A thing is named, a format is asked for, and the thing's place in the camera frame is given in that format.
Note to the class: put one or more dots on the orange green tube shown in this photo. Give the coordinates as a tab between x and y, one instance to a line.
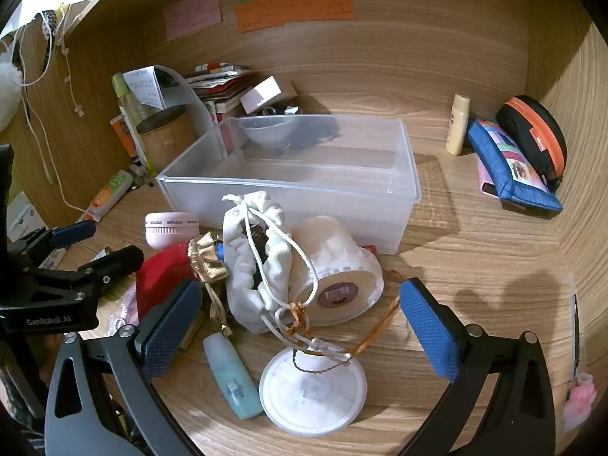
109	194

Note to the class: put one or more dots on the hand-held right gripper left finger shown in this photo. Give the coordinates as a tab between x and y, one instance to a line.
171	327

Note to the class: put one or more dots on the pink flat case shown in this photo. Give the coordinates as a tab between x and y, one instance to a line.
488	180

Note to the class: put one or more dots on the brown mug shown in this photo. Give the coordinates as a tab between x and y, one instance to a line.
166	137

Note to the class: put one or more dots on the cream lotion bottle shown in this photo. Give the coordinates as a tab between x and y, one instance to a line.
458	123

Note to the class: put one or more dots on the small blue packet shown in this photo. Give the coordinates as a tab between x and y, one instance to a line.
220	251

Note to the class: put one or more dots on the yellow-green spray bottle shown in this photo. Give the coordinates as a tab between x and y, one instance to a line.
126	97

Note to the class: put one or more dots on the stack of booklets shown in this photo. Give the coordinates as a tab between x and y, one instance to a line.
221	85

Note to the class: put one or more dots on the white round lid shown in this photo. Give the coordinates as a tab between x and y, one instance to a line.
304	403

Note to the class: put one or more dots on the clear plastic bowl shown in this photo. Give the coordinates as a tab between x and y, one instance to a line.
266	130

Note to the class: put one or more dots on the orange tube box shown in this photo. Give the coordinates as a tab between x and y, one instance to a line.
122	135

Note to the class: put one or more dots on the black orange zip case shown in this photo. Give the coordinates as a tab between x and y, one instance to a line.
527	123

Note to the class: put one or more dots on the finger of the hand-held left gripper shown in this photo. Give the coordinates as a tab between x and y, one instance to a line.
73	235
114	263

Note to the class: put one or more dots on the small beige box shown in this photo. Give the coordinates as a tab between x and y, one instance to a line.
194	330

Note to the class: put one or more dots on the pink paper note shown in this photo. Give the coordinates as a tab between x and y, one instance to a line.
192	12

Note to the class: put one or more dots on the orange paper note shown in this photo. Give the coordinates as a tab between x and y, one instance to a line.
294	9

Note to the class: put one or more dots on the white label roll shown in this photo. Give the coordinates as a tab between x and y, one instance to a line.
332	256

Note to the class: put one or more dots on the translucent file holder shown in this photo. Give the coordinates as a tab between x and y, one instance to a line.
190	99

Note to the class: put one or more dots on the teal small bottle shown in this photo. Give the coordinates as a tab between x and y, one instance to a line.
232	380

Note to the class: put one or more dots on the clear plastic container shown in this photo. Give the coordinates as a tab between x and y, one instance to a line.
304	185

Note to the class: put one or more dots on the blue zip pouch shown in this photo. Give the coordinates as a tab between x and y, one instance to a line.
513	166

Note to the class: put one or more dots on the small white box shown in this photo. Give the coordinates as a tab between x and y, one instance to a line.
260	95

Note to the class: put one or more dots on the pink round jar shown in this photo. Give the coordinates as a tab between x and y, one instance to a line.
171	232

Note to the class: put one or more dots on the white paper receipt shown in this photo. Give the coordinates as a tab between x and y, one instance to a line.
145	88

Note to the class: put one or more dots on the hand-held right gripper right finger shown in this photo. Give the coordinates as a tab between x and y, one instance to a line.
427	332

